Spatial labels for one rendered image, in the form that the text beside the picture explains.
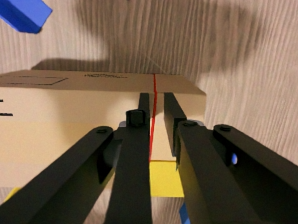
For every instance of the tan cardboard box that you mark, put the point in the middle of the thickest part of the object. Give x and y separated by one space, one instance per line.
44 112

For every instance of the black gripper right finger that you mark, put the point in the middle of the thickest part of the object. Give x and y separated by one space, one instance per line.
268 182

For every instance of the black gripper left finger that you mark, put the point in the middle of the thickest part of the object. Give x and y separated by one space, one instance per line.
67 189

